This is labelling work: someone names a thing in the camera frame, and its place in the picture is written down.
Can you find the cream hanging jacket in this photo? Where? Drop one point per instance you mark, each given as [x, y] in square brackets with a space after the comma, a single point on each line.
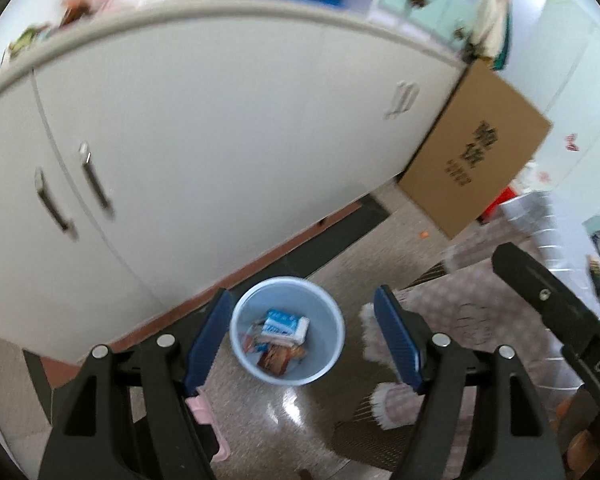
[492, 15]

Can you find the beige quilted table skirt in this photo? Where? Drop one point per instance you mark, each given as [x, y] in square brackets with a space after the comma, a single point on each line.
[480, 310]

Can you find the brown snack wrapper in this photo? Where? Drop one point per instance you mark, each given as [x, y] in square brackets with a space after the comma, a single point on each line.
[272, 360]

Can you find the pink slipper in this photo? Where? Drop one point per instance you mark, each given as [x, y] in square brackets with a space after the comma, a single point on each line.
[202, 410]

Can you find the white wardrobe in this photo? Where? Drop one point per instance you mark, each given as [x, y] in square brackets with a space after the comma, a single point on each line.
[570, 85]

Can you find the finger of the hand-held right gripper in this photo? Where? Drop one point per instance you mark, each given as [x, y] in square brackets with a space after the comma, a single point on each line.
[530, 285]

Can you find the long white low cabinet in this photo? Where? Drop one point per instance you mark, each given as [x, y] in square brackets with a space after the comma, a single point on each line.
[230, 135]

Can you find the green ribbon scraps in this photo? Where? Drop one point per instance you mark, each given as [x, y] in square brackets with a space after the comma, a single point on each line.
[27, 37]

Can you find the white blue packet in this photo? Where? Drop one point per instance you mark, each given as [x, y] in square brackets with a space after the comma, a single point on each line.
[282, 327]

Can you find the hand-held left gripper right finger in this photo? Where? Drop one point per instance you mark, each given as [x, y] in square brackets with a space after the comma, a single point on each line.
[397, 340]

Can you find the pink butterfly sticker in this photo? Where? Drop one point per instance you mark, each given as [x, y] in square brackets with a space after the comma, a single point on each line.
[571, 141]

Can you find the brown cardboard box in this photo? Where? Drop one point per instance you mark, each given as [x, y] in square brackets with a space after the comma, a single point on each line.
[480, 160]

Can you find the dark floor mat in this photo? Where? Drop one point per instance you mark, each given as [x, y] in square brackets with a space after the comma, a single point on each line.
[340, 230]

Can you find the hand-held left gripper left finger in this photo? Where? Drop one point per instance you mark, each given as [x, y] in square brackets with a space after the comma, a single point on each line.
[207, 345]

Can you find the light blue plastic bin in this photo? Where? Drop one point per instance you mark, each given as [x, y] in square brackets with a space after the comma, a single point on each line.
[325, 330]

